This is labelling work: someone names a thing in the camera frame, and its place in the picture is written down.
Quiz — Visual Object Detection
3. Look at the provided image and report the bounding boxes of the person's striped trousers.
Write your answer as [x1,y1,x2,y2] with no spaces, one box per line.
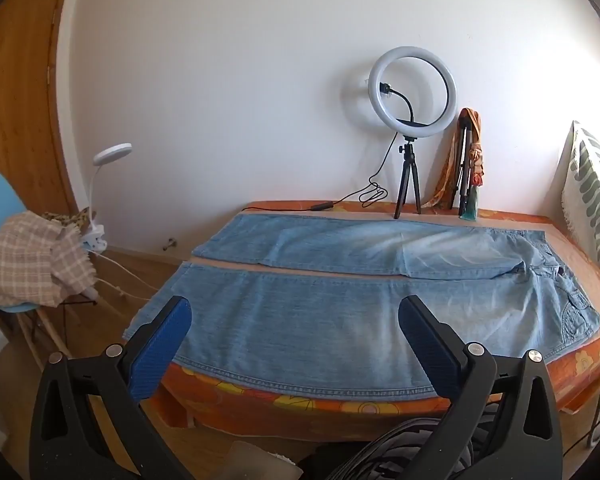
[300,402,506,480]

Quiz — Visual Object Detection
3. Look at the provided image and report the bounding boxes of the beige plaid cloth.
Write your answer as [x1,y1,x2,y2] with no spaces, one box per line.
[0,210,98,308]

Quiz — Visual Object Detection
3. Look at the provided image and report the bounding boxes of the wooden door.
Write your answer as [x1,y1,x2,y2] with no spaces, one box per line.
[0,0,78,221]

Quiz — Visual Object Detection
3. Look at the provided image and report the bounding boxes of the blue denim pants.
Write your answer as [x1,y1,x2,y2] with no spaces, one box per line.
[122,212,600,403]

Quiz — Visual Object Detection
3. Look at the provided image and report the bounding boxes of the light blue chair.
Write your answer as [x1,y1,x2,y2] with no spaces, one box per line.
[0,170,101,361]

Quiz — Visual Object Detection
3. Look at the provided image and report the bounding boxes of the folded black tripod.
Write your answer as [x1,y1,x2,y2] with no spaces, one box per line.
[452,110,473,216]

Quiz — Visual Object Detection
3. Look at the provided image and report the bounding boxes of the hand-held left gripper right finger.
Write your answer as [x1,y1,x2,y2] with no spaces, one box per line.
[325,295,563,480]

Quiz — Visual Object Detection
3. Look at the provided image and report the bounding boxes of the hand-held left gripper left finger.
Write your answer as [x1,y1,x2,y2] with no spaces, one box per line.
[30,296,196,480]

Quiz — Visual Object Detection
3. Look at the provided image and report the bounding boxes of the leaf patterned cushion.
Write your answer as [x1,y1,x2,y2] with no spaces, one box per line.
[562,120,600,286]

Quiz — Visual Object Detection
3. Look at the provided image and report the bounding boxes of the teal ornament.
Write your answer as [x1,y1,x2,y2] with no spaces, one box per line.
[460,185,479,222]

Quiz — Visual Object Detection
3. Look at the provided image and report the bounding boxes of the white ring light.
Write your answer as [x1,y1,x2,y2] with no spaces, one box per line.
[368,46,458,137]

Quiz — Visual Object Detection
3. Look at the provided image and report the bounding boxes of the white clip lamp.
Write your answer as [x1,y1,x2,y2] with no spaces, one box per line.
[80,143,133,253]

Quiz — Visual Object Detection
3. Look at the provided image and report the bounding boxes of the small black tripod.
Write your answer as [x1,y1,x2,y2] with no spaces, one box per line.
[394,135,422,220]

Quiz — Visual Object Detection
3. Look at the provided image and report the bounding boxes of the black ring light cable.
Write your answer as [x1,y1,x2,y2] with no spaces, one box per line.
[245,132,403,211]

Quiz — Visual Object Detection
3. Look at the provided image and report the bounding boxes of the spotted cloth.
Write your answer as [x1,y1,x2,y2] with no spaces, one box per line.
[42,207,91,231]

